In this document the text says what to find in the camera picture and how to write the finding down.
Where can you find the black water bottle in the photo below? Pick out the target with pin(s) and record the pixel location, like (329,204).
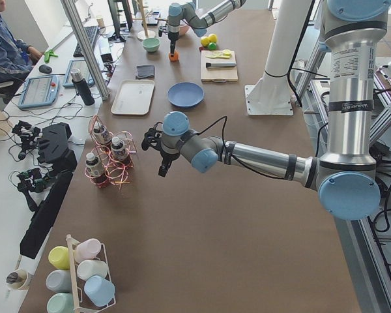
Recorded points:
(81,87)

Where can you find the aluminium frame post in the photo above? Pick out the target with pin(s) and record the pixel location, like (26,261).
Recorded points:
(88,53)

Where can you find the yellow plastic knife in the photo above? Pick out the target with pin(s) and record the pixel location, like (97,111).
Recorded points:
(220,57)

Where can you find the cream rabbit tray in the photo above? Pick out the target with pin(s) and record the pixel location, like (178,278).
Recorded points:
(133,97)

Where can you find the orange mandarin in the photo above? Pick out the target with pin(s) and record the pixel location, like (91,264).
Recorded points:
(173,56)

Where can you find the steel muddler black tip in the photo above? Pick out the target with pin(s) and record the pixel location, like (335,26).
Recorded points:
(220,65)

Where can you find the grey cup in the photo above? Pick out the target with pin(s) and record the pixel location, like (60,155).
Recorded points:
(59,281)

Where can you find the tea bottle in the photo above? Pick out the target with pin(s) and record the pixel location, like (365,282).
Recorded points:
(102,135)
(120,152)
(95,170)

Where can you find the yellow cup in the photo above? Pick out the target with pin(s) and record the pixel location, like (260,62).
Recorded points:
(59,257)

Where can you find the green lime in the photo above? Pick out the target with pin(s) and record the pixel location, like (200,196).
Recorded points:
(212,46)

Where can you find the yellow lemon upper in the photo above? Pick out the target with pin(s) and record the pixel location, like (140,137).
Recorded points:
(213,38)

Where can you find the black computer mouse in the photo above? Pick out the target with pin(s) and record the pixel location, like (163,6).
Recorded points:
(45,69)

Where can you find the cup rack wooden handle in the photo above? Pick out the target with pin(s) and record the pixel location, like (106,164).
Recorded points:
(80,300)

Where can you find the lemon slice lower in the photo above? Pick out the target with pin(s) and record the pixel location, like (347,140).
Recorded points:
(216,53)

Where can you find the copper wire bottle rack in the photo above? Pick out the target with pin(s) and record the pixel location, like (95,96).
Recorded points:
(116,172)

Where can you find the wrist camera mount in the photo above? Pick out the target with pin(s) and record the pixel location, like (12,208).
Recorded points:
(163,29)
(152,138)

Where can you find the pink bowl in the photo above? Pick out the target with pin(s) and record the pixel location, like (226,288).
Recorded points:
(183,29)

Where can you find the pink cup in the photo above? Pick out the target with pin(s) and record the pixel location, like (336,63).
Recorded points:
(87,250)

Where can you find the blue plate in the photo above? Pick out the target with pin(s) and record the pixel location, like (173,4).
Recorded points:
(185,94)

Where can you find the yellow lemon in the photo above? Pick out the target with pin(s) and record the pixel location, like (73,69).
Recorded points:
(204,41)
(213,38)

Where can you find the tea bottle front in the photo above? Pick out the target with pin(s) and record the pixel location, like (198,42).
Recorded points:
(95,170)

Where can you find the teach pendant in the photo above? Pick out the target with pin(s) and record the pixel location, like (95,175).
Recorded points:
(39,91)
(81,66)

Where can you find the wooden stand with base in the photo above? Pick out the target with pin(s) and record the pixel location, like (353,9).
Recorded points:
(146,32)

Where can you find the lemon slice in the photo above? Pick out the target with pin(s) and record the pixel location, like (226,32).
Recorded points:
(216,53)
(227,53)

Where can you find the tea bottle back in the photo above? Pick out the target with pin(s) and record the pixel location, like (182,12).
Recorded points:
(102,135)

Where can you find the tea bottle middle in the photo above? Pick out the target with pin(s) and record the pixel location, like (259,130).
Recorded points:
(120,152)

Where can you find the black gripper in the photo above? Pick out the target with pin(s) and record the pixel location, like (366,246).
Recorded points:
(166,156)
(172,38)

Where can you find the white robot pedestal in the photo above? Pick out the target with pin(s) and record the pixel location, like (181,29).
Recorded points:
(271,95)

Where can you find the green bowl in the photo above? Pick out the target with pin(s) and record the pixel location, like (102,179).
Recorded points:
(151,44)

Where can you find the grey folded cloth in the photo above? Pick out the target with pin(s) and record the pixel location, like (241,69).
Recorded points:
(145,71)

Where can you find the teach pendant right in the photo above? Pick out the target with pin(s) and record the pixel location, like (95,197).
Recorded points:
(81,66)

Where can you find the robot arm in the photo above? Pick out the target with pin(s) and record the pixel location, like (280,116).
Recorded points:
(187,12)
(260,158)

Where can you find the lemon slice upper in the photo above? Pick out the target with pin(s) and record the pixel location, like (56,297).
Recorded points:
(227,53)

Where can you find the teach pendant left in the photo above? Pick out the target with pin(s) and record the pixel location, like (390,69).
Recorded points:
(39,91)

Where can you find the white cup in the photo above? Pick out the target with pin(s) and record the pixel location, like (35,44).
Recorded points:
(88,268)

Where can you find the yellow lemon lower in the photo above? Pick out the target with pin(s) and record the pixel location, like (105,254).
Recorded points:
(204,41)

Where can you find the blue cup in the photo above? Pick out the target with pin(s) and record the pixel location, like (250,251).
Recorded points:
(99,290)

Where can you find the bamboo cutting board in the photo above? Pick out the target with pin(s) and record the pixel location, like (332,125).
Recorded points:
(218,74)

